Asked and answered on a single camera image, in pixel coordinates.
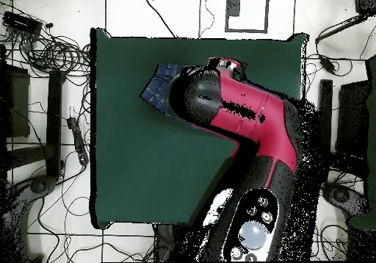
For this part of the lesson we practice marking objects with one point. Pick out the blue denim jeans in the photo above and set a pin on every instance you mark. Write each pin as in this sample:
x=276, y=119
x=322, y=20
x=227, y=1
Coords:
x=158, y=88

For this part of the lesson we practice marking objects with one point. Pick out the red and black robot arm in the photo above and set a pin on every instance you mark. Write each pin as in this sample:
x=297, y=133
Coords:
x=249, y=113

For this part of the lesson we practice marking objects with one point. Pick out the grey floor socket plate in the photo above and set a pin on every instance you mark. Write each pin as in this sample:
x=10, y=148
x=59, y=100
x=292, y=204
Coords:
x=233, y=8

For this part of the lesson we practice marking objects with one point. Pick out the grey tape square outline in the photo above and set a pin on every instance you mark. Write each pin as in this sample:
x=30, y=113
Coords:
x=266, y=13

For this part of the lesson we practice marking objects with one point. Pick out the black power adapter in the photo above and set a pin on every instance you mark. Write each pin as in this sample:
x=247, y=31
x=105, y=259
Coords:
x=327, y=63

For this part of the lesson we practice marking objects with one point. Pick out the dark green table cloth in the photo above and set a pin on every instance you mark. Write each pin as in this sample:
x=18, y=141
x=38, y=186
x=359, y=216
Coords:
x=141, y=163

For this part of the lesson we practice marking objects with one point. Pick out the black power strip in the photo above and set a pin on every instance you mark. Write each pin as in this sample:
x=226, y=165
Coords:
x=77, y=141

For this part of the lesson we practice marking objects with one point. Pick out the grey stand leg round foot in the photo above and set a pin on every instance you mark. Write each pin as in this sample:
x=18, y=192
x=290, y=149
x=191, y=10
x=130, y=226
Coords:
x=38, y=185
x=340, y=195

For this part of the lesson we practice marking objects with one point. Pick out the black hub box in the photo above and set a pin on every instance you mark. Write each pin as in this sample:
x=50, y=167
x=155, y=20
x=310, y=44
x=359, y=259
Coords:
x=22, y=23

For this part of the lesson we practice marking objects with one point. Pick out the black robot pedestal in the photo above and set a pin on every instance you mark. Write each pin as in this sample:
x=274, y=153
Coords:
x=164, y=242

